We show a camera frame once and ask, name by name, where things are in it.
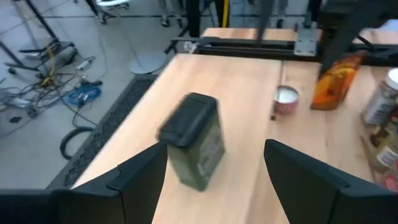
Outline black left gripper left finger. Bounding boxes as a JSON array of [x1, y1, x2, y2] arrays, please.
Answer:
[[0, 141, 169, 224]]

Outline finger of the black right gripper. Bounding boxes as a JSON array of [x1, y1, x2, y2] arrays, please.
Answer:
[[320, 24, 368, 74]]

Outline orange brown spice packet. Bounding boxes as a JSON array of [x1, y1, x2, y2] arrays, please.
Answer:
[[310, 54, 364, 111]]

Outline dark green spice tin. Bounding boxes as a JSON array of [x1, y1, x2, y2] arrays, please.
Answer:
[[157, 92, 226, 192]]

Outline black cable coil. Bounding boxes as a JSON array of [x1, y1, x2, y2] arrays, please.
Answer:
[[59, 126, 96, 161]]

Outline wooden shelf riser black legs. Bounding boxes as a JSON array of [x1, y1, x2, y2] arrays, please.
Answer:
[[73, 53, 283, 224]]

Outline black perforated panel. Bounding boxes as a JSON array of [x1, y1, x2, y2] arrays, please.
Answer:
[[46, 74, 159, 190]]

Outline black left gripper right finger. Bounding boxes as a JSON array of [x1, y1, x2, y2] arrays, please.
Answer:
[[263, 139, 398, 224]]

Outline black floor stand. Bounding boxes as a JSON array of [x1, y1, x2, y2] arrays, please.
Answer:
[[0, 0, 78, 74]]

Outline yellow hose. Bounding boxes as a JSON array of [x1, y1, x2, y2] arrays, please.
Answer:
[[221, 0, 230, 28]]

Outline grey round-base lamp stand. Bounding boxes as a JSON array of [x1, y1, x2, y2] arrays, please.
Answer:
[[129, 51, 169, 75]]

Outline black power adapter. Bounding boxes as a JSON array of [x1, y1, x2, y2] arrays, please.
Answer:
[[80, 79, 103, 88]]

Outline grey wheeled equipment stand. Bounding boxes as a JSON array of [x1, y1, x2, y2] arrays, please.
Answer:
[[157, 0, 218, 29]]

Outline blue cable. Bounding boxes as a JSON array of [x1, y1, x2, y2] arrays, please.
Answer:
[[67, 86, 102, 107]]

